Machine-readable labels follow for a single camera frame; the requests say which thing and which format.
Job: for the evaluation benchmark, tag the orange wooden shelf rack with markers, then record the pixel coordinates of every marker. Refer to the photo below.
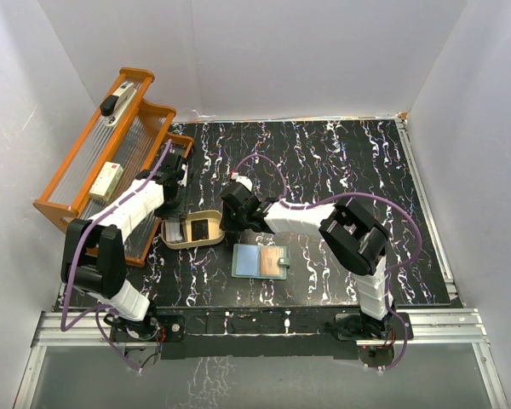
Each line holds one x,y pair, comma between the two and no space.
133,139

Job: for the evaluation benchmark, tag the white small cardboard box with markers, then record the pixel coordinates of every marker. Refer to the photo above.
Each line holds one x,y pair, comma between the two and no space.
106,181

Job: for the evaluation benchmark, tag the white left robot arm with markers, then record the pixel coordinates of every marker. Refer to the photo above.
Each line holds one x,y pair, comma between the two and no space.
94,259

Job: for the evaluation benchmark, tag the tan oval wooden tray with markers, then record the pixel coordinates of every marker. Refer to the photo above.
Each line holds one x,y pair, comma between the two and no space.
216,234

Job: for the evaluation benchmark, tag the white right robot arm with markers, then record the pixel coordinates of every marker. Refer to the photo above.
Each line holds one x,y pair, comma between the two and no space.
355,237

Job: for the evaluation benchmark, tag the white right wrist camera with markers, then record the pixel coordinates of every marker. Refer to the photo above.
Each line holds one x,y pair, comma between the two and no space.
244,180

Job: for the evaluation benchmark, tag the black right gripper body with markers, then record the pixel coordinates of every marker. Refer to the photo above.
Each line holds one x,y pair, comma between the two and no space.
235,221

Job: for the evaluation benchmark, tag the mint green card holder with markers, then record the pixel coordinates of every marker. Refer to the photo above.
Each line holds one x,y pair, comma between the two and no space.
246,262

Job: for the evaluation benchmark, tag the black and white stapler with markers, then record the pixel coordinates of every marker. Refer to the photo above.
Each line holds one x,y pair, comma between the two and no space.
115,105

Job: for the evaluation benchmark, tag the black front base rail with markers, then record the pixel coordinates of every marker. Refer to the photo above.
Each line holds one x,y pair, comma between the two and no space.
180,333

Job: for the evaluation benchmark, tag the white card stack in tray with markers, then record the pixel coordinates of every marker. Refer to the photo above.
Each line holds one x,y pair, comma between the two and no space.
174,230

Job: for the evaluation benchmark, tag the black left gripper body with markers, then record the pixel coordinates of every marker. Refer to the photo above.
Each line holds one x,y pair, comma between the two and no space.
174,208

